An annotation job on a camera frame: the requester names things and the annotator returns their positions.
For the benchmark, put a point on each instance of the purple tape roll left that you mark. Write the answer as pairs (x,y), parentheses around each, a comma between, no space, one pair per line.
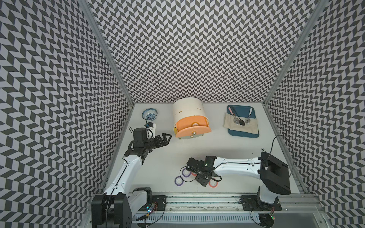
(178,181)

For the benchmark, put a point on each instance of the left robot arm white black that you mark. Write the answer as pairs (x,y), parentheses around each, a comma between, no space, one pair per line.
(115,208)

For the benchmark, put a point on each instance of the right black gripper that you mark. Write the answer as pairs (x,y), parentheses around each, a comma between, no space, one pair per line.
(201,181)

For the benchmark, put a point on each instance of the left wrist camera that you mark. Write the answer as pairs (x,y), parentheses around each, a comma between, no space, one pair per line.
(151,129)

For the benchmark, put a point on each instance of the white round drawer cabinet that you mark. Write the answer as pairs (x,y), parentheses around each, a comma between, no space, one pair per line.
(187,107)

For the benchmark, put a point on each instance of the purple tape roll right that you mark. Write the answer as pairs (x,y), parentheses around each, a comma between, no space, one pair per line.
(185,173)

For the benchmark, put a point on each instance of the beige cloth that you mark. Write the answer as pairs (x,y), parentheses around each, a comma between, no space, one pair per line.
(251,128)

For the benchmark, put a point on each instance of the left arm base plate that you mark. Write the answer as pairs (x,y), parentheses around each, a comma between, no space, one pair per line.
(159,199)

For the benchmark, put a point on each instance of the orange top drawer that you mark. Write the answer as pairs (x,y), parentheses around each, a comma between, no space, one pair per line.
(183,128)

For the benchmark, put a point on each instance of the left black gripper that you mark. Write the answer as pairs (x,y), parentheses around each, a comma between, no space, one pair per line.
(160,144)

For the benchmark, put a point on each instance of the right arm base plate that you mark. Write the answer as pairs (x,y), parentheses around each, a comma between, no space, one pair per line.
(253,203)

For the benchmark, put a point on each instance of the grey handled spoon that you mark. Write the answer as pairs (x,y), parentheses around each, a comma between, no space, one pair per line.
(248,119)

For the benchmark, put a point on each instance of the blue white ceramic bowl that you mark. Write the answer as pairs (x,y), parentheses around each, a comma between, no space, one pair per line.
(150,114)

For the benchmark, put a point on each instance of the aluminium front rail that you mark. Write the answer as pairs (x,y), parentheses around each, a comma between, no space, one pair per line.
(232,203)

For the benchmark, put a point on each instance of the teal tray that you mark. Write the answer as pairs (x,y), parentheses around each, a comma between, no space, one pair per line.
(243,112)

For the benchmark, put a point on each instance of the pink handled spoon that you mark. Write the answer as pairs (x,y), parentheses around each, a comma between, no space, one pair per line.
(235,119)

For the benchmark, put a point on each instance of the purple tape roll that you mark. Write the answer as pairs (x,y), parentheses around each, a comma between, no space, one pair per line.
(178,181)
(185,173)

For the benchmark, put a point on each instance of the black spoon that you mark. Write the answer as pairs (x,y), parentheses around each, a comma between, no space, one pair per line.
(240,121)

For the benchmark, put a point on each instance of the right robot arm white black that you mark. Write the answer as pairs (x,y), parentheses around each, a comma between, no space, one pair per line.
(273,173)

